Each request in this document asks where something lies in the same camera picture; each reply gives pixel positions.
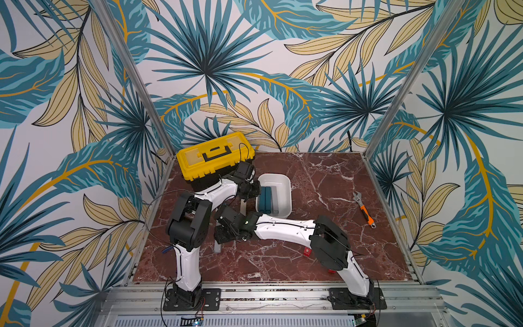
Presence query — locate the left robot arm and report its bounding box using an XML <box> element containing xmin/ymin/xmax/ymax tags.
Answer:
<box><xmin>166</xmin><ymin>162</ymin><xmax>260</xmax><ymax>307</ymax></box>

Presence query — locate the teal block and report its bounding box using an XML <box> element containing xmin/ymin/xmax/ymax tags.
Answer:
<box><xmin>258</xmin><ymin>187</ymin><xmax>265</xmax><ymax>214</ymax></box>
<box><xmin>264</xmin><ymin>187</ymin><xmax>272</xmax><ymax>215</ymax></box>

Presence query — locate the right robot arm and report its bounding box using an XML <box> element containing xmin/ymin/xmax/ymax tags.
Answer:
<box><xmin>215</xmin><ymin>205</ymin><xmax>374</xmax><ymax>302</ymax></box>

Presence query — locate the aluminium front rail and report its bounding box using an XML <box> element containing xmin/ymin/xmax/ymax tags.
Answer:
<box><xmin>95</xmin><ymin>281</ymin><xmax>453</xmax><ymax>326</ymax></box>

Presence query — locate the left aluminium frame post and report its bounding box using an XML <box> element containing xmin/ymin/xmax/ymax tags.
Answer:
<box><xmin>92</xmin><ymin>0</ymin><xmax>176</xmax><ymax>159</ymax></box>

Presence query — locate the white rectangular tray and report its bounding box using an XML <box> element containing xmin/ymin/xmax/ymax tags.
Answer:
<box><xmin>256</xmin><ymin>173</ymin><xmax>292</xmax><ymax>219</ymax></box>

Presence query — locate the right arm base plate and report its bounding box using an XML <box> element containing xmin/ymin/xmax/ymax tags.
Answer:
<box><xmin>327</xmin><ymin>287</ymin><xmax>388</xmax><ymax>311</ymax></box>

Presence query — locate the beige wooden block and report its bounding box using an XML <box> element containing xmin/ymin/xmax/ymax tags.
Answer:
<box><xmin>240</xmin><ymin>200</ymin><xmax>247</xmax><ymax>216</ymax></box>

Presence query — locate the orange handled adjustable wrench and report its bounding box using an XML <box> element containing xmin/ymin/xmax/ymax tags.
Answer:
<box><xmin>353</xmin><ymin>192</ymin><xmax>376</xmax><ymax>229</ymax></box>

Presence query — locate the right aluminium frame post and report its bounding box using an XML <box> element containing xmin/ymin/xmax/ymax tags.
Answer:
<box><xmin>363</xmin><ymin>0</ymin><xmax>464</xmax><ymax>159</ymax></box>

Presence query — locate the aluminium frame post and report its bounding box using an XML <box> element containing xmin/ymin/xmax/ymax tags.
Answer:
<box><xmin>92</xmin><ymin>0</ymin><xmax>176</xmax><ymax>159</ymax></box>
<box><xmin>363</xmin><ymin>0</ymin><xmax>464</xmax><ymax>159</ymax></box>

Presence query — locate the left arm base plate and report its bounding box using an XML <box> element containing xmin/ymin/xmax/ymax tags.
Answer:
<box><xmin>162</xmin><ymin>286</ymin><xmax>221</xmax><ymax>312</ymax></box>

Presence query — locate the grey block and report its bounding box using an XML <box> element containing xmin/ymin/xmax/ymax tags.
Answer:
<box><xmin>214</xmin><ymin>242</ymin><xmax>222</xmax><ymax>253</ymax></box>

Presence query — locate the yellow black toolbox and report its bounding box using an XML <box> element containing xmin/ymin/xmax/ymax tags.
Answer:
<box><xmin>177</xmin><ymin>132</ymin><xmax>255</xmax><ymax>191</ymax></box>

